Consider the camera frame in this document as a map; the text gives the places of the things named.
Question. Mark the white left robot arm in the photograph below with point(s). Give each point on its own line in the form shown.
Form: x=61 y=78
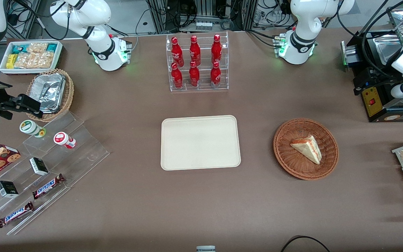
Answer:
x=301 y=21

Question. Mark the brown round wicker basket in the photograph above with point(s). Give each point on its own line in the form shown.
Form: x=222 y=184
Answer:
x=297 y=164

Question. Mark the clear cracker bag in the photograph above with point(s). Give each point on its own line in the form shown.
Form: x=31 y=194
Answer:
x=33 y=60
x=37 y=47

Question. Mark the steel food pan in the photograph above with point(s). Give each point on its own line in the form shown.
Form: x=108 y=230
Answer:
x=385 y=50

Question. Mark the white power strip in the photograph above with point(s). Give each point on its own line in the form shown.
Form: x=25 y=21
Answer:
x=204 y=26

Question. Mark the red cola bottle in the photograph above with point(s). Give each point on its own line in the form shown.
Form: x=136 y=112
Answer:
x=195 y=49
x=216 y=48
x=215 y=75
x=177 y=77
x=176 y=50
x=194 y=75

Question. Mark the green lid yogurt cup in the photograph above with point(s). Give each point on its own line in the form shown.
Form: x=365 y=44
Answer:
x=30 y=127

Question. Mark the clear acrylic stepped display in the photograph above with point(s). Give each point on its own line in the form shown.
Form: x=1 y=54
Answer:
x=82 y=154

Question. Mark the red lid yogurt cup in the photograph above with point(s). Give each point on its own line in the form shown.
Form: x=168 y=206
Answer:
x=61 y=138

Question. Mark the cream plastic serving tray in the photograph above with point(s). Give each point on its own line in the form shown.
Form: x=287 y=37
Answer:
x=200 y=142

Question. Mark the small grey device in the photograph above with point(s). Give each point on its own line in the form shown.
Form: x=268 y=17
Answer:
x=205 y=249

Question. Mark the light tan wicker basket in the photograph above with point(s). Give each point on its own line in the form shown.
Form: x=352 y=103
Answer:
x=68 y=92

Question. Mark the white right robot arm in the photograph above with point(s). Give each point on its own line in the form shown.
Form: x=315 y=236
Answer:
x=82 y=14

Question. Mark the brown Snickers bar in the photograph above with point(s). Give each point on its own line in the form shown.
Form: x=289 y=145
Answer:
x=48 y=186
x=15 y=214

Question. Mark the clear acrylic bottle rack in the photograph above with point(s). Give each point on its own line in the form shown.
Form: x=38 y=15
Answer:
x=201 y=85

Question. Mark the black heated display case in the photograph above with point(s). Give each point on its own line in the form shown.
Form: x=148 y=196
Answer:
x=374 y=103

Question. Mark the silver foil packets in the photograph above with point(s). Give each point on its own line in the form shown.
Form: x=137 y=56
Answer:
x=49 y=91

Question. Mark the white rectangular snack bin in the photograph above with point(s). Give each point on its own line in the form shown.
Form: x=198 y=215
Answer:
x=2 y=68

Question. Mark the small black carton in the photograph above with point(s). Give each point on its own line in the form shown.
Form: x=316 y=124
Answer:
x=7 y=189
x=39 y=166

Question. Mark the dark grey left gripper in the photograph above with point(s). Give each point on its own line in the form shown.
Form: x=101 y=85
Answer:
x=380 y=79

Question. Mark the triangle sandwich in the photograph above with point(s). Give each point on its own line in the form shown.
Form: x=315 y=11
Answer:
x=308 y=148

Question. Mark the yellow snack packet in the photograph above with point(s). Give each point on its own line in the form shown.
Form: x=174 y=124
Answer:
x=11 y=61

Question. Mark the teal snack packet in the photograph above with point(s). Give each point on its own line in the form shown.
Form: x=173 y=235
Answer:
x=51 y=47
x=19 y=49

